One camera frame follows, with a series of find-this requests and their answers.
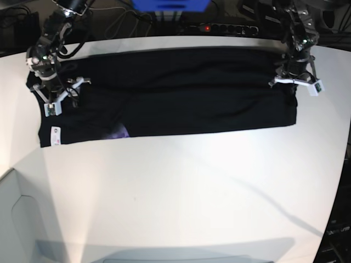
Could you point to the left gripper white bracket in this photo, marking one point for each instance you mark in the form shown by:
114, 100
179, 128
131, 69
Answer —
300, 72

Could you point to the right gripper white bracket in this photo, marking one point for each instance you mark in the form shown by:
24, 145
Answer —
53, 101

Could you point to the black T-shirt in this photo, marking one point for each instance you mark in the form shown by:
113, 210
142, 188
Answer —
171, 92

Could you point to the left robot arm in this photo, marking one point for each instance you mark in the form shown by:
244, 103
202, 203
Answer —
300, 35

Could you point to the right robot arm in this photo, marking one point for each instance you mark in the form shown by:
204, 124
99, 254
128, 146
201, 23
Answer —
43, 58

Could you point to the blue plastic box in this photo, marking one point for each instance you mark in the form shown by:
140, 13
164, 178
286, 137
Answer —
171, 5

